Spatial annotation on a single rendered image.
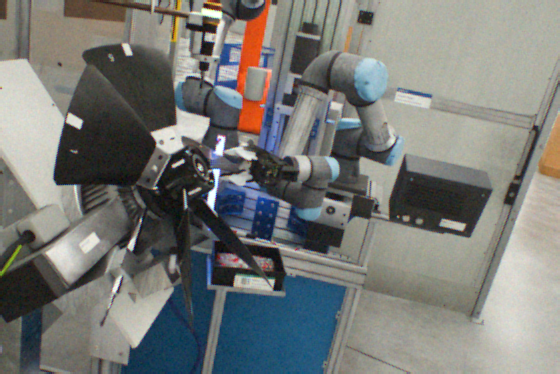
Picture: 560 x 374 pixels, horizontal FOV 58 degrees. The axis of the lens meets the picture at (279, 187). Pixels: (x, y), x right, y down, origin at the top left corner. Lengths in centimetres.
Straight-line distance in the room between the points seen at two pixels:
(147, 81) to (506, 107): 228
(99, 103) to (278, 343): 118
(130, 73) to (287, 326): 104
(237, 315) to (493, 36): 205
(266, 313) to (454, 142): 172
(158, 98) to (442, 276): 251
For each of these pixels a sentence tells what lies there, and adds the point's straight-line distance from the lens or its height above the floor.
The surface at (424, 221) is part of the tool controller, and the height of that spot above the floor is 107.
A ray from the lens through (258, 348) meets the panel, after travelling 192.
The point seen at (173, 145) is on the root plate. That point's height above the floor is 125.
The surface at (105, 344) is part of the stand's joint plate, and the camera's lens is 136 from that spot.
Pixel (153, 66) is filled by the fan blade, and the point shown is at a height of 140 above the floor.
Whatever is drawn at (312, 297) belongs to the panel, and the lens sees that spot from 178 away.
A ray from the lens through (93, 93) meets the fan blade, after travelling 98.
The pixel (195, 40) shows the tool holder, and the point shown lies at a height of 149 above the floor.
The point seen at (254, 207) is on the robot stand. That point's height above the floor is 85.
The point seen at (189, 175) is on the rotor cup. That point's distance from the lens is 112.
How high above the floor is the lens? 159
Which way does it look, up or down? 19 degrees down
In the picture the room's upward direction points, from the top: 12 degrees clockwise
